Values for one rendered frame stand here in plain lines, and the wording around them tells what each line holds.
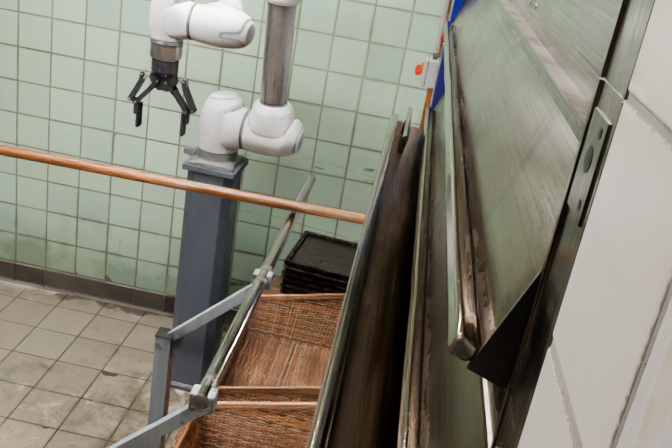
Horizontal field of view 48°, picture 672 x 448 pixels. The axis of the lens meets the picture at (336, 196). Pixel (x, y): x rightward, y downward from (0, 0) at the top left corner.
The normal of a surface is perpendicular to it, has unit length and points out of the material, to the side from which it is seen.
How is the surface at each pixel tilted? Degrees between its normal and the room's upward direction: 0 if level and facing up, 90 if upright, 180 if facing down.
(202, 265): 90
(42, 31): 90
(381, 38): 90
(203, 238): 90
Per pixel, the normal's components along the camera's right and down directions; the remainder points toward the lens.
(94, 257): -0.13, 0.34
